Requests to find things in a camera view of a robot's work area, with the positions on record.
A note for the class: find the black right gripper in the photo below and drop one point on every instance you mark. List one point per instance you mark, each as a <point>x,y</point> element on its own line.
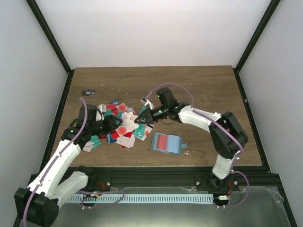
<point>150,117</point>

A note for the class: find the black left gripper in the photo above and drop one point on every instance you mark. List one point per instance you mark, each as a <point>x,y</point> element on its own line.
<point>111,124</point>

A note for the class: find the white floral card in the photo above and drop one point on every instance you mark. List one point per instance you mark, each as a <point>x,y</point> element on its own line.
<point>128,121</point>

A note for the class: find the red white circle card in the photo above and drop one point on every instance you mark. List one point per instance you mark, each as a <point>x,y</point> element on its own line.
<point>161,142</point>

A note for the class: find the blue card holder wallet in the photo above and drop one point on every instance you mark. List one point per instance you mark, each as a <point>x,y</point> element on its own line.
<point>174,144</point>

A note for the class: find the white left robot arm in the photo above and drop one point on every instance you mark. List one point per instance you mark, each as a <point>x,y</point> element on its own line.
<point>41,201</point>

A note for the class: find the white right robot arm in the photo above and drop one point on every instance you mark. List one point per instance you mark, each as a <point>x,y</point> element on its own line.
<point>228,136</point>

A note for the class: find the black VIP card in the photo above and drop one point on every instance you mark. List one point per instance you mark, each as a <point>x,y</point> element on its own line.
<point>88,92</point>

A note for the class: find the light blue slotted strip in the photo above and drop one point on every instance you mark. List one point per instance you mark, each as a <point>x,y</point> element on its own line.
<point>145,198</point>

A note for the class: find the metal front plate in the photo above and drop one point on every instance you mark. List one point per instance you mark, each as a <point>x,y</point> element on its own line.
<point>256,207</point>

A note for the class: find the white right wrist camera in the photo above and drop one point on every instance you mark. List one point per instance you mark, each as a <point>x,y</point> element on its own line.
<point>147,103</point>

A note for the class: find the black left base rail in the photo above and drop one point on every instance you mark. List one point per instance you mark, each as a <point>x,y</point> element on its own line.
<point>55,126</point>

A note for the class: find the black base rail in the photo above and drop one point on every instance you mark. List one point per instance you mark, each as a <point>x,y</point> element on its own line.
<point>261,151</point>
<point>55,126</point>

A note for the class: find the black front mounting rail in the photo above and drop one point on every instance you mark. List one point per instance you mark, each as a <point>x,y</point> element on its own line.
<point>185,176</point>

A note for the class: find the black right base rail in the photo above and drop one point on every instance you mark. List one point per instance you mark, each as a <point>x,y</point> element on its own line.
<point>261,151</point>

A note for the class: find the black left frame post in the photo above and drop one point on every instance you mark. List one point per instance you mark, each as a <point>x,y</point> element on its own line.
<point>48,33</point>

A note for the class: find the black frame post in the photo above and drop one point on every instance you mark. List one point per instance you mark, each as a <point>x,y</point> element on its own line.
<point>257,34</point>
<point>48,33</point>

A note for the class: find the black right frame post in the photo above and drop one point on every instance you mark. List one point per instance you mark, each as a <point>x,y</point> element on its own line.
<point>257,34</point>

